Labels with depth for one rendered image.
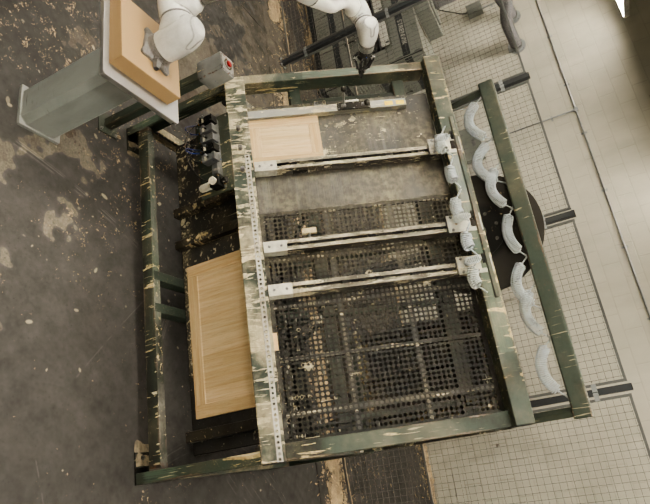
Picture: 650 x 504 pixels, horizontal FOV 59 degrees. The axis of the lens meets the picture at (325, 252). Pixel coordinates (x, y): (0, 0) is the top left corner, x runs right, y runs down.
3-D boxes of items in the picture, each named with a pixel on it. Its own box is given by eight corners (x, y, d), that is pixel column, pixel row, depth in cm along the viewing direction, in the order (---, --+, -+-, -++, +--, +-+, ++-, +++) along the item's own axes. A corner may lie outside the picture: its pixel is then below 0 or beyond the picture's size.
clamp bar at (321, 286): (267, 285, 304) (266, 270, 281) (483, 260, 316) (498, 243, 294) (269, 303, 300) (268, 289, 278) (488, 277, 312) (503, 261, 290)
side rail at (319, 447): (285, 444, 281) (284, 443, 271) (500, 412, 292) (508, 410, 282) (287, 461, 278) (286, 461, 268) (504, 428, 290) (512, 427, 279)
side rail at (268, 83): (244, 87, 356) (243, 75, 346) (417, 73, 368) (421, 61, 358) (245, 95, 354) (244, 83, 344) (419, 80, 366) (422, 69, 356)
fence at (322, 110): (247, 115, 342) (247, 111, 338) (403, 101, 352) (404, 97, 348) (248, 122, 340) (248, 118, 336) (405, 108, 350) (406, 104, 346)
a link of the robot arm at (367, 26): (379, 46, 314) (371, 28, 318) (383, 25, 299) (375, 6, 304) (360, 50, 312) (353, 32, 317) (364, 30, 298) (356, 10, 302)
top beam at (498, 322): (419, 66, 362) (422, 55, 353) (434, 65, 363) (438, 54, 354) (508, 428, 284) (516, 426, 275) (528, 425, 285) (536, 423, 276)
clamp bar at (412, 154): (254, 165, 330) (251, 142, 307) (454, 146, 342) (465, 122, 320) (255, 180, 326) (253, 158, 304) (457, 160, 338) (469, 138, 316)
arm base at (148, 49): (139, 57, 268) (148, 51, 266) (144, 26, 280) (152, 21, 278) (166, 83, 282) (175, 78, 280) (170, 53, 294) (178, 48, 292)
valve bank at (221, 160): (179, 116, 333) (213, 100, 324) (195, 127, 345) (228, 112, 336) (184, 192, 315) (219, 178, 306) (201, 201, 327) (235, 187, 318)
